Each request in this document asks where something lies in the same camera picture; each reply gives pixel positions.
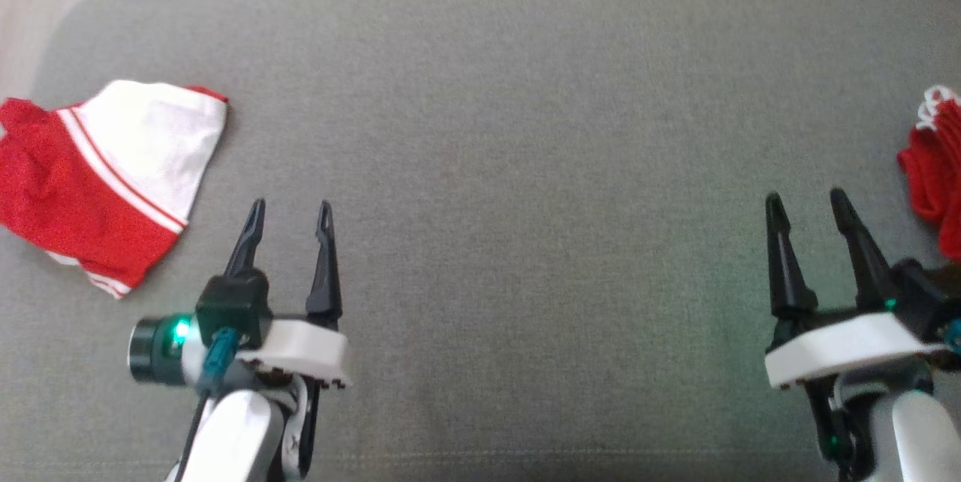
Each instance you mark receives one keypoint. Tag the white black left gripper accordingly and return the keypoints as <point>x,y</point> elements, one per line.
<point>308,350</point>

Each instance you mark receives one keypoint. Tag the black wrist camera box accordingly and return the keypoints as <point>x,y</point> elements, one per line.
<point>233,305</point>
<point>920,294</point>

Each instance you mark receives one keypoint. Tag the red white jersey shirt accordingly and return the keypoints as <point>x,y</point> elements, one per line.
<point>112,167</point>

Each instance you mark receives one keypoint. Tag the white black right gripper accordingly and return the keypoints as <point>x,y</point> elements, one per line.
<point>848,343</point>

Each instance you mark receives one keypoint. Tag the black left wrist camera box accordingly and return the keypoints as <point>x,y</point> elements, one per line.
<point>233,305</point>

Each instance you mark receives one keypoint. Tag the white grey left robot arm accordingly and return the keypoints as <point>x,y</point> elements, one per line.
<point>233,437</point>

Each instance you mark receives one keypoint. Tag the large grey fabric sofa seat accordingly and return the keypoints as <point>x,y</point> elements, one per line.
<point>525,167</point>

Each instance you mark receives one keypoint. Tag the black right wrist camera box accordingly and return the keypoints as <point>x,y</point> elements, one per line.
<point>920,294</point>

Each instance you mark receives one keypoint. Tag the red mesh garment white trim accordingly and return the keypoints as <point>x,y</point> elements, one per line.
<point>938,174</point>

